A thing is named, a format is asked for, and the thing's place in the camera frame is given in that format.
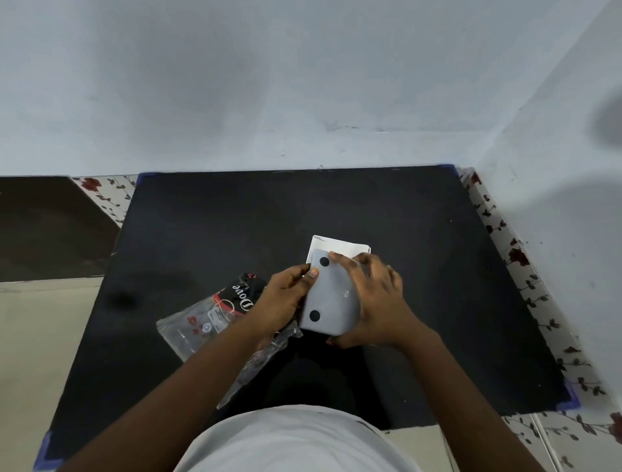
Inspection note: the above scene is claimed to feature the open white cardboard box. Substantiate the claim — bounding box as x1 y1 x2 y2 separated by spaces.
306 235 372 269

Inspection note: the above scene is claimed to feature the white shirt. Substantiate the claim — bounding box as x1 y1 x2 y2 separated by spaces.
172 403 429 472

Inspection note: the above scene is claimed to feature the person's left forearm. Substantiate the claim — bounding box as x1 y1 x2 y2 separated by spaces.
56 318 288 472

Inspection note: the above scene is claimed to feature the clear printed plastic packet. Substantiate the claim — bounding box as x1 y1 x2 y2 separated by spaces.
156 273 304 410

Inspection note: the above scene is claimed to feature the person's left hand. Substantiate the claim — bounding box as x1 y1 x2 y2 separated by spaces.
243 266 319 347

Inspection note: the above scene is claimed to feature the person's right forearm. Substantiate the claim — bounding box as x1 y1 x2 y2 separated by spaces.
389 322 548 472

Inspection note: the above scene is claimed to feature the floral patterned white table cover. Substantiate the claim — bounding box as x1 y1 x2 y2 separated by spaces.
72 167 622 472

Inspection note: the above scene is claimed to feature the dark brown panel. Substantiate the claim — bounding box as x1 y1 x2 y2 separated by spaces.
0 175 123 283

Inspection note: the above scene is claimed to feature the black table mat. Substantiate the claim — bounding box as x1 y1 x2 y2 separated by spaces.
46 165 575 461

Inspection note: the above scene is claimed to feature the person's right hand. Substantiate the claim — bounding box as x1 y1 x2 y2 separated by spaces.
326 251 429 350

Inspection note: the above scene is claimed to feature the grey device with black feet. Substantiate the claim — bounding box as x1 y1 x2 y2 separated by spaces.
298 248 363 337

